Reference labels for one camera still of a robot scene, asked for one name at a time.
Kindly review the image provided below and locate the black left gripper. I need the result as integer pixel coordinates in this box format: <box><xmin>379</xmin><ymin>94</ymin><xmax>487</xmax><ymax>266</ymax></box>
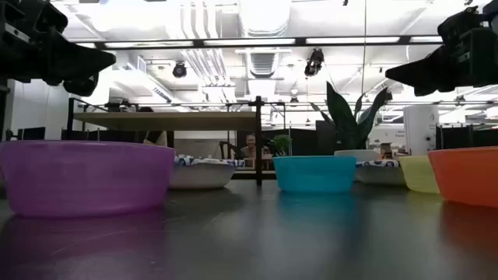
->
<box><xmin>0</xmin><ymin>0</ymin><xmax>117</xmax><ymax>98</ymax></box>

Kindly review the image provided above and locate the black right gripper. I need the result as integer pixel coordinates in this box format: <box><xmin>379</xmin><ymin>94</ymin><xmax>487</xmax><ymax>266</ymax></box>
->
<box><xmin>384</xmin><ymin>0</ymin><xmax>498</xmax><ymax>98</ymax></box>

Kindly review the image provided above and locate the yellow plastic bowl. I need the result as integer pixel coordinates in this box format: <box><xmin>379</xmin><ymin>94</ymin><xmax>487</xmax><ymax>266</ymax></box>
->
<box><xmin>397</xmin><ymin>155</ymin><xmax>440</xmax><ymax>194</ymax></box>

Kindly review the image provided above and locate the orange plastic bowl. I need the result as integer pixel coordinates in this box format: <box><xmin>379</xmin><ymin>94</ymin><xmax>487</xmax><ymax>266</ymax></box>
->
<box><xmin>427</xmin><ymin>145</ymin><xmax>498</xmax><ymax>209</ymax></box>

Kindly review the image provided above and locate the purple plastic bowl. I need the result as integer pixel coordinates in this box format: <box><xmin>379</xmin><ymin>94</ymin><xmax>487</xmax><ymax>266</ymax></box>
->
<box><xmin>0</xmin><ymin>139</ymin><xmax>176</xmax><ymax>218</ymax></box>

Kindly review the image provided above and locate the blue patterned paper bowl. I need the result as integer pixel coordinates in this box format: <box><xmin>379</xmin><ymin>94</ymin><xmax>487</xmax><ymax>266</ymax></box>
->
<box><xmin>169</xmin><ymin>154</ymin><xmax>247</xmax><ymax>191</ymax></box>
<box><xmin>354</xmin><ymin>158</ymin><xmax>408</xmax><ymax>186</ymax></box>

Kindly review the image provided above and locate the teal plastic bowl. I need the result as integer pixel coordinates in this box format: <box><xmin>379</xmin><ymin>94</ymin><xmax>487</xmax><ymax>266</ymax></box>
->
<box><xmin>272</xmin><ymin>155</ymin><xmax>358</xmax><ymax>194</ymax></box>

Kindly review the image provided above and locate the white round pillar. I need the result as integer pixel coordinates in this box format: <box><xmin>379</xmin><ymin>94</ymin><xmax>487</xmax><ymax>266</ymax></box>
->
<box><xmin>403</xmin><ymin>104</ymin><xmax>440</xmax><ymax>157</ymax></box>

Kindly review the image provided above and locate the black partition screen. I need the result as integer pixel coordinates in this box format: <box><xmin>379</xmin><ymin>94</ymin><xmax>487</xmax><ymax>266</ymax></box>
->
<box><xmin>435</xmin><ymin>123</ymin><xmax>498</xmax><ymax>151</ymax></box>

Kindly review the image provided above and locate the black computer monitor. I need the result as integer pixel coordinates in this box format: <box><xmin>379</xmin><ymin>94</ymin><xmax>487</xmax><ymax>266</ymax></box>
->
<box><xmin>17</xmin><ymin>127</ymin><xmax>47</xmax><ymax>142</ymax></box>

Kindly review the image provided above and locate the green snake plant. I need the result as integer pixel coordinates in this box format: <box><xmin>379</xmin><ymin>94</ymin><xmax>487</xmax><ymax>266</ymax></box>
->
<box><xmin>309</xmin><ymin>80</ymin><xmax>390</xmax><ymax>152</ymax></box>

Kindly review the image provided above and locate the black partition panel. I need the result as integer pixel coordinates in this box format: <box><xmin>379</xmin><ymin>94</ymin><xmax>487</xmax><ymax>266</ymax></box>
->
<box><xmin>314</xmin><ymin>120</ymin><xmax>339</xmax><ymax>156</ymax></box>

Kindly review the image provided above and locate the small leafy green plant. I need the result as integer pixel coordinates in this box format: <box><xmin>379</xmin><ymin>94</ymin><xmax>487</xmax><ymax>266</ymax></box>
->
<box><xmin>271</xmin><ymin>134</ymin><xmax>293</xmax><ymax>157</ymax></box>

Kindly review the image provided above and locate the ceiling light track bar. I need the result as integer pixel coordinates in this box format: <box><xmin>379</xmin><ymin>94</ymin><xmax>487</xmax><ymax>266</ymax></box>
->
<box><xmin>68</xmin><ymin>35</ymin><xmax>444</xmax><ymax>51</ymax></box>

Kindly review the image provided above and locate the black table mat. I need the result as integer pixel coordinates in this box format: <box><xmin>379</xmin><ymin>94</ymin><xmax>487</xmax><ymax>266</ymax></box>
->
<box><xmin>0</xmin><ymin>179</ymin><xmax>498</xmax><ymax>280</ymax></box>

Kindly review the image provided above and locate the thin hanging cable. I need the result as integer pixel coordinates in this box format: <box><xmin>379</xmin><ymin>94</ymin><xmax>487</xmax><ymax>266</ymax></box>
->
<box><xmin>360</xmin><ymin>0</ymin><xmax>369</xmax><ymax>96</ymax></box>

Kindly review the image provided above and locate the wooden shelf with black frame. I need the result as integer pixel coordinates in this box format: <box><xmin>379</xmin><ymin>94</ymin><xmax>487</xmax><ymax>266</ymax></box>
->
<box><xmin>61</xmin><ymin>96</ymin><xmax>287</xmax><ymax>187</ymax></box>

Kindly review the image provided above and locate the black hanging ceiling camera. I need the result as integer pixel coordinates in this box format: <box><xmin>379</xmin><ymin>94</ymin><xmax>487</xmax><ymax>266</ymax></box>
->
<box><xmin>172</xmin><ymin>61</ymin><xmax>188</xmax><ymax>79</ymax></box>
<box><xmin>303</xmin><ymin>47</ymin><xmax>325</xmax><ymax>77</ymax></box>

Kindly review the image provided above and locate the white ceiling air duct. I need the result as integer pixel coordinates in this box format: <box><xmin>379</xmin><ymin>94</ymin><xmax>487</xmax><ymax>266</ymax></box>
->
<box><xmin>237</xmin><ymin>0</ymin><xmax>293</xmax><ymax>38</ymax></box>

